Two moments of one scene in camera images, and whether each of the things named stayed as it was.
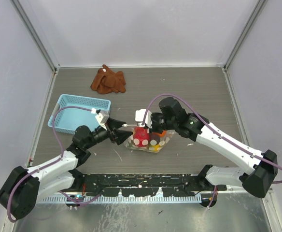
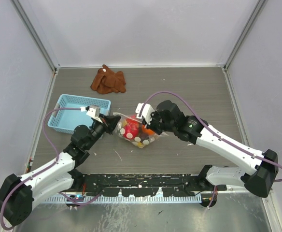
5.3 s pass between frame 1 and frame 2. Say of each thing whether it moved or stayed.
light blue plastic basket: stayed
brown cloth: stayed
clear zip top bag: moved
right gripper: stayed
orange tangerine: moved
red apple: moved
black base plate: stayed
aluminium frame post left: stayed
